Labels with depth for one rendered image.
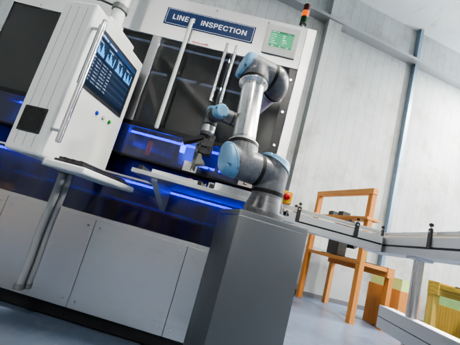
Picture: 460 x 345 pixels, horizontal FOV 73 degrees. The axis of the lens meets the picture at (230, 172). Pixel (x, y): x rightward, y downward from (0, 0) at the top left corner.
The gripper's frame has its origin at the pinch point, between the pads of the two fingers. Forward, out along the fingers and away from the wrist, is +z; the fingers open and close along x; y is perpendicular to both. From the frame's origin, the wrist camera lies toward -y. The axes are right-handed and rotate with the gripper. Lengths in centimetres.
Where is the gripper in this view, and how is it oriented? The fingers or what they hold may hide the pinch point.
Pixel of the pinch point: (192, 167)
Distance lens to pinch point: 165.7
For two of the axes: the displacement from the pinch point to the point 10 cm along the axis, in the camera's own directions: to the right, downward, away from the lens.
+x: 0.1, 2.0, 9.8
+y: 9.6, 2.6, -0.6
